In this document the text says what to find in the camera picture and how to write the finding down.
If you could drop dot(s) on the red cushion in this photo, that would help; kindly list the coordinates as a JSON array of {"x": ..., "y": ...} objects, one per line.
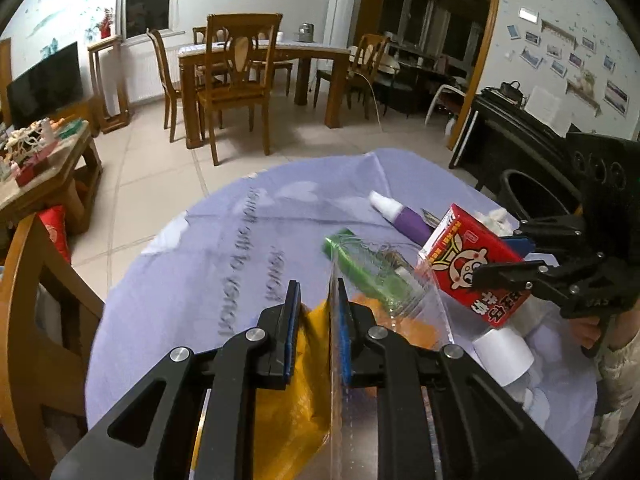
[{"x": 55, "y": 235}]

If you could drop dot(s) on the black television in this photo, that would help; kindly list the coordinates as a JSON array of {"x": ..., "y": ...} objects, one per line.
[{"x": 45, "y": 87}]

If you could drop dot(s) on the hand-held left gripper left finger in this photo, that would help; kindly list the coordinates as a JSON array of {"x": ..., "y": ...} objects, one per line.
[{"x": 292, "y": 330}]

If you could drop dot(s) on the tall wooden stand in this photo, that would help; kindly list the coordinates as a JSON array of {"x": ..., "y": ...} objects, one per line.
[{"x": 107, "y": 45}]

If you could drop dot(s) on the black upright piano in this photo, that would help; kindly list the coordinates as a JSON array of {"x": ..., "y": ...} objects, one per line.
[{"x": 505, "y": 135}]

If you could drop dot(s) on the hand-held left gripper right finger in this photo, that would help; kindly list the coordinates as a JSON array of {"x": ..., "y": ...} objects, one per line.
[{"x": 344, "y": 335}]

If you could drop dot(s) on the wooden dining table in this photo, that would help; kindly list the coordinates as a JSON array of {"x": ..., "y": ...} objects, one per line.
[{"x": 300, "y": 52}]

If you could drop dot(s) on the white crumpled tissue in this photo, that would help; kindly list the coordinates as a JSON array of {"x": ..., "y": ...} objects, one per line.
[{"x": 497, "y": 220}]

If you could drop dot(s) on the green plastic bottle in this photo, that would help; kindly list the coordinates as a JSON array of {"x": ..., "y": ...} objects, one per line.
[{"x": 360, "y": 267}]

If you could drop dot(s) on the wooden door frame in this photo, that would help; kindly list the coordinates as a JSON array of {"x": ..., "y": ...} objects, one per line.
[{"x": 492, "y": 35}]

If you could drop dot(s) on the open music book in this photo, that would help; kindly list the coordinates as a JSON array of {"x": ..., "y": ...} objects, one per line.
[{"x": 547, "y": 107}]

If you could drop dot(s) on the person's right forearm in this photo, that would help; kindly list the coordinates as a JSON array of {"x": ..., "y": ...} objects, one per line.
[{"x": 615, "y": 385}]

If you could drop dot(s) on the black trash bin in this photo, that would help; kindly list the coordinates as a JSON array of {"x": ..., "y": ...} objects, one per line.
[{"x": 515, "y": 195}]

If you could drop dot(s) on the wooden armchair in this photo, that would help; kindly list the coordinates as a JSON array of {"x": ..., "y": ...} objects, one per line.
[{"x": 30, "y": 310}]

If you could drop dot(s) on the black handbag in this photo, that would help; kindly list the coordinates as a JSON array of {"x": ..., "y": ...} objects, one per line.
[{"x": 510, "y": 92}]

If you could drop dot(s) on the red flower pot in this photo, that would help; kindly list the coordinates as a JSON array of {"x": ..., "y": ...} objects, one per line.
[{"x": 106, "y": 25}]

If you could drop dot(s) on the metal pot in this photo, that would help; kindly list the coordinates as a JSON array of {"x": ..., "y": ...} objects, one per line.
[{"x": 304, "y": 32}]

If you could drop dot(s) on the dark table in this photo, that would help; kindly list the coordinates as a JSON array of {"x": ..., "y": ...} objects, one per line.
[{"x": 410, "y": 85}]

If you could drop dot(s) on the red milk carton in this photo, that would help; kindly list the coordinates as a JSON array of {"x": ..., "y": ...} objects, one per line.
[{"x": 465, "y": 255}]

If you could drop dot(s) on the white radiator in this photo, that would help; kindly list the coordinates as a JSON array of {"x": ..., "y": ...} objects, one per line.
[{"x": 142, "y": 70}]

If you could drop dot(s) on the yellow and clear plastic bag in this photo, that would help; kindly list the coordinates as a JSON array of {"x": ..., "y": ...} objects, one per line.
[{"x": 312, "y": 385}]

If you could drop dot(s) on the white paper roll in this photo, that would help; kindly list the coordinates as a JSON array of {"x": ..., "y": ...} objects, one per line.
[{"x": 500, "y": 357}]

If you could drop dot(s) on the long wooden wall shelf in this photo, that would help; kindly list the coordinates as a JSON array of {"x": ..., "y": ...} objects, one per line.
[{"x": 560, "y": 30}]

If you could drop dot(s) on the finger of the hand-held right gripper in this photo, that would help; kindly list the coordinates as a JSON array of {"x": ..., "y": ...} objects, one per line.
[
  {"x": 510, "y": 275},
  {"x": 550, "y": 232}
]

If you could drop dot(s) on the silver foil wrapper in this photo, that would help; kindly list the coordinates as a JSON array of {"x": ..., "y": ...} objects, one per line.
[{"x": 430, "y": 217}]

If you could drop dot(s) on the lilac printed tablecloth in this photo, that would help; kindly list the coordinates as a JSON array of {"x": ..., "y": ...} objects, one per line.
[{"x": 240, "y": 240}]

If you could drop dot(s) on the wooden dining chair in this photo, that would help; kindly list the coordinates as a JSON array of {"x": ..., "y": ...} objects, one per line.
[
  {"x": 280, "y": 65},
  {"x": 367, "y": 55},
  {"x": 235, "y": 92},
  {"x": 167, "y": 85}
]

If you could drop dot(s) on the short wooden wall shelf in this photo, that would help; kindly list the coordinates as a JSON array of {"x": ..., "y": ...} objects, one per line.
[{"x": 587, "y": 99}]

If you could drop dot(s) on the white plastic chair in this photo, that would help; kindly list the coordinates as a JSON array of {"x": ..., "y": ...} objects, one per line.
[{"x": 445, "y": 91}]

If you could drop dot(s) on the white framed window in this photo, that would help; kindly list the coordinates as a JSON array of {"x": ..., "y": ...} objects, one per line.
[{"x": 147, "y": 5}]

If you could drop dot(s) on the white standing air conditioner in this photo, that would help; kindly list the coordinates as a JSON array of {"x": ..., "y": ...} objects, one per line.
[{"x": 340, "y": 10}]

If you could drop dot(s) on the teddy bear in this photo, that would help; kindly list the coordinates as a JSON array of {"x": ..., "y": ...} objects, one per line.
[{"x": 585, "y": 80}]

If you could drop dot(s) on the group of wall photos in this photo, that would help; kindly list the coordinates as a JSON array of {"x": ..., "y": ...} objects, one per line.
[{"x": 532, "y": 57}]

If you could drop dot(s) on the purple tube with white cap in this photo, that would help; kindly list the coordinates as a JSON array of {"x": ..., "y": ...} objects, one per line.
[{"x": 412, "y": 222}]

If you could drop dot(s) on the wooden coffee table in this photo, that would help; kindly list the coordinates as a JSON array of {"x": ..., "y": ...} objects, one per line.
[{"x": 50, "y": 170}]

